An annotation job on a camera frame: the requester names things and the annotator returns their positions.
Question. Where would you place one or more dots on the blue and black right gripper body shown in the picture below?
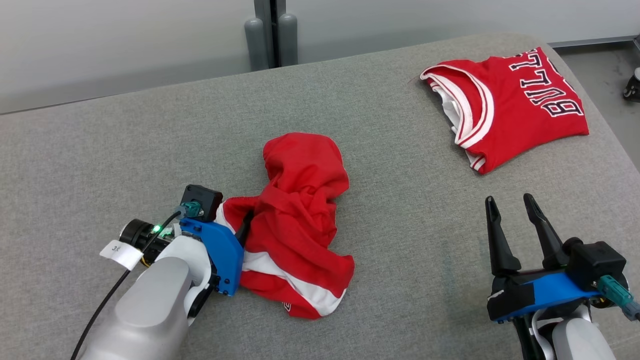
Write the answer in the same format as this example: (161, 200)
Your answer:
(545, 292)

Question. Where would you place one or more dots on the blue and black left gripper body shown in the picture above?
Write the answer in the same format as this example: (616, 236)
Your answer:
(225, 255)

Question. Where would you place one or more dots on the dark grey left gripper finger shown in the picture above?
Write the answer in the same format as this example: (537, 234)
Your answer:
(244, 230)

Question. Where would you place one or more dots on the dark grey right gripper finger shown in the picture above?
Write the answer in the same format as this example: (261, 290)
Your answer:
(500, 245)
(547, 240)

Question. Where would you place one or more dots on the red shorts with white stripe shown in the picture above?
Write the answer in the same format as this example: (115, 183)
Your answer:
(300, 210)

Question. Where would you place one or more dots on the red Bulls basketball jersey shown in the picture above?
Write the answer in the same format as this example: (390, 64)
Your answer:
(515, 115)

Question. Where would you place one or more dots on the black caster wheel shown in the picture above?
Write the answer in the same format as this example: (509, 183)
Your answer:
(632, 87)

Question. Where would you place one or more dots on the grey metal baseboard strip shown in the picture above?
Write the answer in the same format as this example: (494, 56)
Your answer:
(595, 41)

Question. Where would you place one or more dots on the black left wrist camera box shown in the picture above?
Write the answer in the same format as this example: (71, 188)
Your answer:
(205, 197)

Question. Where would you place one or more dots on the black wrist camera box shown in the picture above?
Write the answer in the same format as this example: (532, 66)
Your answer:
(205, 197)
(595, 265)

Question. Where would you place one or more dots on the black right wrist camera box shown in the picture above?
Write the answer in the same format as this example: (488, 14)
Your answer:
(595, 265)

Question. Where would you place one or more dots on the grey cylindrical post foot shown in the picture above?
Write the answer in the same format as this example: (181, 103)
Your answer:
(254, 47)
(288, 42)

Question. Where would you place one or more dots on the grey metal partition post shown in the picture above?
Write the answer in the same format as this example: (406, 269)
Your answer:
(265, 25)

